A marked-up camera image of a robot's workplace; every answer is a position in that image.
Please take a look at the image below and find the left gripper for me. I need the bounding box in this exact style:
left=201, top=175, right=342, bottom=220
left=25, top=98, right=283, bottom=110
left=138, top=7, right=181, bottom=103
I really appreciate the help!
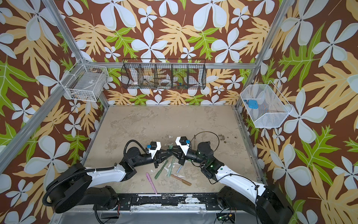
left=132, top=148, right=172, bottom=169

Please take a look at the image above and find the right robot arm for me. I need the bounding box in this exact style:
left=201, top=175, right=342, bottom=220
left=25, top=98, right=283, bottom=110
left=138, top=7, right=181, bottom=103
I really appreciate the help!
left=169, top=142, right=294, bottom=224

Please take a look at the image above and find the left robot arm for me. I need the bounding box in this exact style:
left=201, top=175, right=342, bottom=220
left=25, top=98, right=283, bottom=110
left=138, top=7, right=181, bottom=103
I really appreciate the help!
left=42, top=140, right=172, bottom=214

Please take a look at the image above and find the light green pen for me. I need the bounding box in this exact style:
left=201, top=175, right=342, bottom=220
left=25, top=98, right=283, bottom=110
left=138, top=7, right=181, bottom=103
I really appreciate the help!
left=167, top=157, right=175, bottom=178

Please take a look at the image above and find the pink pen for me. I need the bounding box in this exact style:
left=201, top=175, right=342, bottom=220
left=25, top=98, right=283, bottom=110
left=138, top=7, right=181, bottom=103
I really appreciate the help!
left=146, top=172, right=158, bottom=194

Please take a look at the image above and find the brown pen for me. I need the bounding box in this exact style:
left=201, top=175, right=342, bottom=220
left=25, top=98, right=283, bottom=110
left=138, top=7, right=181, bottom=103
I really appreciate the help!
left=171, top=174, right=192, bottom=186

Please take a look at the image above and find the white tape roll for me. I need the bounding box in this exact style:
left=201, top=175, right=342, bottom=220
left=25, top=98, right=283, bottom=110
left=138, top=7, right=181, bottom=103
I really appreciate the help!
left=159, top=79, right=172, bottom=86

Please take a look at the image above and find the blue object in basket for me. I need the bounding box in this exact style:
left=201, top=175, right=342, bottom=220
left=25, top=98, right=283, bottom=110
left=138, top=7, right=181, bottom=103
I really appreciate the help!
left=246, top=99, right=259, bottom=109

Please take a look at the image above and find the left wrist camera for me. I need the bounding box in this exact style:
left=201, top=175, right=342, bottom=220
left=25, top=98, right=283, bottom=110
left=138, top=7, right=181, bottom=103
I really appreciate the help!
left=145, top=141, right=161, bottom=159

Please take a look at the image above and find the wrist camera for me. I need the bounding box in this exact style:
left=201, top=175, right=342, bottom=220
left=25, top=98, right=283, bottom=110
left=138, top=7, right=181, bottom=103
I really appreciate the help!
left=145, top=141, right=161, bottom=159
left=175, top=136, right=191, bottom=155

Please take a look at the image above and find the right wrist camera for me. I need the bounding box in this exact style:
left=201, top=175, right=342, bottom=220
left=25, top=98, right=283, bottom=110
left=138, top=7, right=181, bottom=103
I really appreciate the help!
left=175, top=136, right=191, bottom=155

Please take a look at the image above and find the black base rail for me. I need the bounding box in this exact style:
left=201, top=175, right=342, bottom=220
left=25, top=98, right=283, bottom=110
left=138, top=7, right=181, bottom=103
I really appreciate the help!
left=97, top=193, right=222, bottom=211

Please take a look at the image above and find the black wire basket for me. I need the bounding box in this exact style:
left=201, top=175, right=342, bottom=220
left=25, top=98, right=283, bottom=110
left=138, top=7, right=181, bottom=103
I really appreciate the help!
left=119, top=58, right=207, bottom=90

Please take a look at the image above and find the white wire basket right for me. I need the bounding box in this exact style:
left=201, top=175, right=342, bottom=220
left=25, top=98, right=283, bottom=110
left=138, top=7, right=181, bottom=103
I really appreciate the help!
left=240, top=82, right=293, bottom=129

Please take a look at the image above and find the white wire basket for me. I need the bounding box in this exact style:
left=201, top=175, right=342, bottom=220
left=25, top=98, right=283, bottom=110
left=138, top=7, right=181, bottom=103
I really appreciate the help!
left=240, top=82, right=293, bottom=129
left=62, top=62, right=109, bottom=102

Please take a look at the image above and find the white wire basket left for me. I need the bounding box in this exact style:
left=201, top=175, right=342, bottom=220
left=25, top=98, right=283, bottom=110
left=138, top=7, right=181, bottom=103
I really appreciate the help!
left=62, top=62, right=109, bottom=102

